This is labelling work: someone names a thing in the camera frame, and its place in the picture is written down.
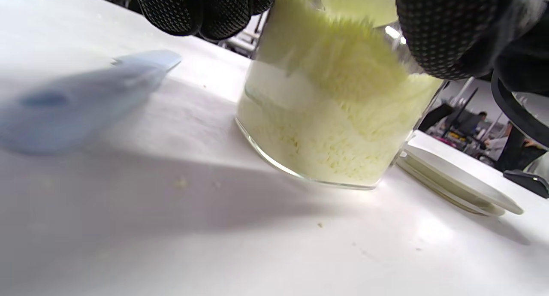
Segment person's left hand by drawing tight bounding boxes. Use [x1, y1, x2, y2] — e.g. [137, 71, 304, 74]
[134, 0, 549, 95]

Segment cream jar lid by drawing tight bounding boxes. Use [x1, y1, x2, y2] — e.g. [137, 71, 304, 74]
[397, 144, 525, 216]

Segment glass chicken bouillon jar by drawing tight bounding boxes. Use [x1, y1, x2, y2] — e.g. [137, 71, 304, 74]
[235, 0, 444, 190]

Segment light blue plastic knife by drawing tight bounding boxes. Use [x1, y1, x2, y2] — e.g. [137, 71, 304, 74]
[0, 50, 182, 155]

